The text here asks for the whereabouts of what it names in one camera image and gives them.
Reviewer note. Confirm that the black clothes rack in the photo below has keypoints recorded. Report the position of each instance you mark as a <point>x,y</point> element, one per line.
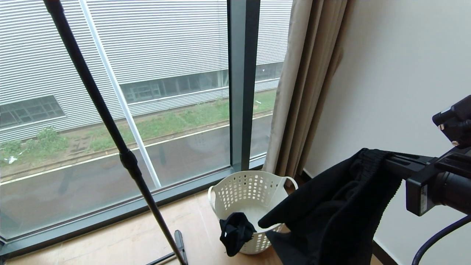
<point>94,88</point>

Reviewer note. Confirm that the black shorts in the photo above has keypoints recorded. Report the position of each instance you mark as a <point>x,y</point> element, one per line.
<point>331,221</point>

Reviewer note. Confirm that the white laundry basket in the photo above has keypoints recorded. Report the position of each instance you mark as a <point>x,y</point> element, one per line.
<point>250,191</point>

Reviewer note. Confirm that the black garment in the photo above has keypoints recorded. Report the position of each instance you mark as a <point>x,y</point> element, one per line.
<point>235,232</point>

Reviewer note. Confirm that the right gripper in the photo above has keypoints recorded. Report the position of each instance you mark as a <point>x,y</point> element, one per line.
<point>452,191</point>

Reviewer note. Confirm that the beige curtain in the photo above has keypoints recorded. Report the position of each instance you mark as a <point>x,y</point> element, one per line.
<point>309,73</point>

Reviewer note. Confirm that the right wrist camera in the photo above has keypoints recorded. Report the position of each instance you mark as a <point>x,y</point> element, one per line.
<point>456,121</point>

